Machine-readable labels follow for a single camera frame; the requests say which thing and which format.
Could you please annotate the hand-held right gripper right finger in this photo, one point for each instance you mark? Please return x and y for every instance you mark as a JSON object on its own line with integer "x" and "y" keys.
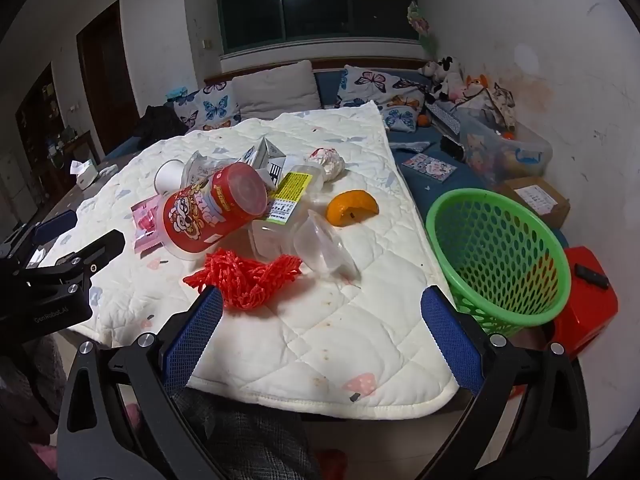
{"x": 452, "y": 340}

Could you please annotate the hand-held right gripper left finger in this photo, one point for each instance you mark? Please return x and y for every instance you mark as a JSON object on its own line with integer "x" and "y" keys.
{"x": 195, "y": 340}

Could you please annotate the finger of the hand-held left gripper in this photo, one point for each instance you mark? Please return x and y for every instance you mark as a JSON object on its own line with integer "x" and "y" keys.
{"x": 100, "y": 246}
{"x": 55, "y": 222}

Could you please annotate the green plastic basket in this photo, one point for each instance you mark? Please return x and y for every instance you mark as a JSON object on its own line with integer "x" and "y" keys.
{"x": 452, "y": 280}

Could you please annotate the red mesh net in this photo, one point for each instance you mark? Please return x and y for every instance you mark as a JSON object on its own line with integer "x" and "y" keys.
{"x": 240, "y": 275}

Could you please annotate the white paper cup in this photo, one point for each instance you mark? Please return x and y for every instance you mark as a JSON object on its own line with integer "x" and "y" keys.
{"x": 167, "y": 177}

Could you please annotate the red snack cup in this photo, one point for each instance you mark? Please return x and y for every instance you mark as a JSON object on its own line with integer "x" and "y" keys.
{"x": 200, "y": 215}

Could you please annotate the clear rectangular plastic box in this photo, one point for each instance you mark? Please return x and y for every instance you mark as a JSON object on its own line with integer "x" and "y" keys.
{"x": 270, "y": 240}

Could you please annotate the clear round plastic bowl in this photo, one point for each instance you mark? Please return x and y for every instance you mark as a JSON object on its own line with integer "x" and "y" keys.
{"x": 320, "y": 245}

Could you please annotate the orange peel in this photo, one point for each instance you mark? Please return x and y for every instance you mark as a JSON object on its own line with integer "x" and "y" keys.
{"x": 350, "y": 207}

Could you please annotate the clear box with yellow label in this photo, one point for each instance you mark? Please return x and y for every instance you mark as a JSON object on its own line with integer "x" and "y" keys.
{"x": 290, "y": 190}

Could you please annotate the white paper carton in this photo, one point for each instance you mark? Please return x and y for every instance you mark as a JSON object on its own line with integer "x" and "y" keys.
{"x": 267, "y": 152}

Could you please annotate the pink packet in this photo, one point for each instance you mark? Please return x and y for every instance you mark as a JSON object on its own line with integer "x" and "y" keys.
{"x": 145, "y": 225}

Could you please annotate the white tissue box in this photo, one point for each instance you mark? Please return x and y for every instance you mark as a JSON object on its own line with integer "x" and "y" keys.
{"x": 82, "y": 175}

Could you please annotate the person's grey pants leg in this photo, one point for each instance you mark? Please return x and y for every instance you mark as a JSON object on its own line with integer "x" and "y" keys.
{"x": 240, "y": 440}

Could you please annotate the dark shelf cabinet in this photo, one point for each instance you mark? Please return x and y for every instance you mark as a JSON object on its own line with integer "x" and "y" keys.
{"x": 40, "y": 110}

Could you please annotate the clear printed plastic bag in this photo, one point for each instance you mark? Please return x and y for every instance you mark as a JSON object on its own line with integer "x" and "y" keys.
{"x": 200, "y": 165}

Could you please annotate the white quilted blanket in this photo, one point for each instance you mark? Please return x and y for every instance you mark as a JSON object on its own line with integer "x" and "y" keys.
{"x": 325, "y": 320}

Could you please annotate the dark cloth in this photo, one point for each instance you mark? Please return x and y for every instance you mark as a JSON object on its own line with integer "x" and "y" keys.
{"x": 160, "y": 127}

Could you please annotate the red stool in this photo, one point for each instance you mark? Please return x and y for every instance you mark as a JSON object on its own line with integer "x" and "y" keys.
{"x": 585, "y": 320}

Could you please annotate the brown wooden door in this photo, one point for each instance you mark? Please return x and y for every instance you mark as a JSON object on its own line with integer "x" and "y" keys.
{"x": 107, "y": 85}

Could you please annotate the blue mattress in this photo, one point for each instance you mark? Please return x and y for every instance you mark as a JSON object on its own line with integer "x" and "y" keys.
{"x": 420, "y": 195}

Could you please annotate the black remote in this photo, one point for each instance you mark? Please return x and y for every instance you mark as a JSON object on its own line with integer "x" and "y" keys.
{"x": 590, "y": 275}

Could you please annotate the cardboard box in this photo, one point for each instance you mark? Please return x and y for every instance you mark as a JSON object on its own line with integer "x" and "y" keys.
{"x": 555, "y": 215}

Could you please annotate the light blue small item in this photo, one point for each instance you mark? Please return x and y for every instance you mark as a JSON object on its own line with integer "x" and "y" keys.
{"x": 177, "y": 93}

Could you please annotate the colourful sticker sheet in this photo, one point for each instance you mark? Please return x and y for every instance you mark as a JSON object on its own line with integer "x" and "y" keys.
{"x": 427, "y": 166}

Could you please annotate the butterfly print pillow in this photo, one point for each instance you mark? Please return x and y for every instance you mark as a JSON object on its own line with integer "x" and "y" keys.
{"x": 375, "y": 85}
{"x": 400, "y": 119}
{"x": 212, "y": 107}

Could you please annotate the small black box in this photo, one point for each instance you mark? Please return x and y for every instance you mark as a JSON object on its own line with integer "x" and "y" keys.
{"x": 452, "y": 147}

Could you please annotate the white cloth strip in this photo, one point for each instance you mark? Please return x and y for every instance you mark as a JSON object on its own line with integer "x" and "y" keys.
{"x": 410, "y": 146}

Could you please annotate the clear storage bin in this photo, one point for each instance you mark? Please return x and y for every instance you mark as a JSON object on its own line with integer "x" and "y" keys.
{"x": 530, "y": 155}

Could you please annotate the crumpled white tissue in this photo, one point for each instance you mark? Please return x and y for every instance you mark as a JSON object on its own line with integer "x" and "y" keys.
{"x": 327, "y": 160}

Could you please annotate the small orange ball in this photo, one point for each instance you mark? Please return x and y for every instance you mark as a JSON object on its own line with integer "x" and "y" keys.
{"x": 423, "y": 120}

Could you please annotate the white dotted board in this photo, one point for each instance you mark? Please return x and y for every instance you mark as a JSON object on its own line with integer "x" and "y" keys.
{"x": 442, "y": 117}

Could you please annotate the plain grey pillow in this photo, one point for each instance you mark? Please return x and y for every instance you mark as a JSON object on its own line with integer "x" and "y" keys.
{"x": 275, "y": 90}

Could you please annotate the grey plush toy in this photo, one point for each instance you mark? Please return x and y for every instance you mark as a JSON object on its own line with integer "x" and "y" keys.
{"x": 502, "y": 102}

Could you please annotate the orange fox plush toy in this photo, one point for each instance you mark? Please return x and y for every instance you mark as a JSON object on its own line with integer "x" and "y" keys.
{"x": 477, "y": 87}

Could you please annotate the cow plush toy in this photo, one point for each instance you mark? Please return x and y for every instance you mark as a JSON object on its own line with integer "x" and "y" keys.
{"x": 445, "y": 80}

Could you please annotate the artificial flower decoration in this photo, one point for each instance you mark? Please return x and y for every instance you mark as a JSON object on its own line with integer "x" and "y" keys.
{"x": 420, "y": 25}

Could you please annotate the dark window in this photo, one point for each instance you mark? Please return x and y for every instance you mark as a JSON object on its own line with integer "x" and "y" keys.
{"x": 320, "y": 15}

